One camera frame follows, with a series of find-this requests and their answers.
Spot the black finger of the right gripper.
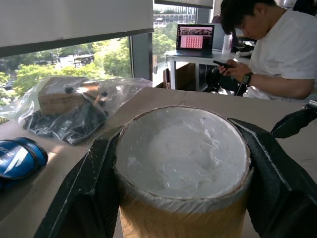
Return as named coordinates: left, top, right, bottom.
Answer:
left=270, top=106, right=317, bottom=139

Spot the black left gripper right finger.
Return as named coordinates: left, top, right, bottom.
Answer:
left=227, top=118, right=317, bottom=238

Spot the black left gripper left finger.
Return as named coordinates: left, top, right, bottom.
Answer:
left=34, top=126, right=124, bottom=238

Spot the black smartphone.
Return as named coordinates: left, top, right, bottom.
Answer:
left=212, top=59, right=235, bottom=69

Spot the brown tape roll white core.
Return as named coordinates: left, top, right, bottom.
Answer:
left=113, top=105, right=255, bottom=238

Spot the person's left hand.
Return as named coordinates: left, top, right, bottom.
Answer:
left=217, top=62, right=248, bottom=84

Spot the black wristwatch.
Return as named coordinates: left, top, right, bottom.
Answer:
left=242, top=71, right=255, bottom=86

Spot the clear bag of wooden parts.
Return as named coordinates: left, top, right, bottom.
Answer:
left=0, top=75, right=153, bottom=146

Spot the person in white t-shirt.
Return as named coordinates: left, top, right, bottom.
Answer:
left=219, top=0, right=317, bottom=102

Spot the white plastic bottle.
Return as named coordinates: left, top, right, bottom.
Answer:
left=221, top=33, right=233, bottom=56

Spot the brown cardboard box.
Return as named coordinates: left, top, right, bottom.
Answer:
left=162, top=62, right=197, bottom=90

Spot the white desk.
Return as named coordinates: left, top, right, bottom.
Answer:
left=164, top=49, right=251, bottom=91

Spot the open black laptop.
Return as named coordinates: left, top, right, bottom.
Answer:
left=175, top=23, right=215, bottom=59

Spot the white roller blind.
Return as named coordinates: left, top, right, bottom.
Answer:
left=0, top=0, right=155, bottom=58

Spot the dark window frame post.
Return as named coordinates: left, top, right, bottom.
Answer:
left=130, top=32, right=154, bottom=87

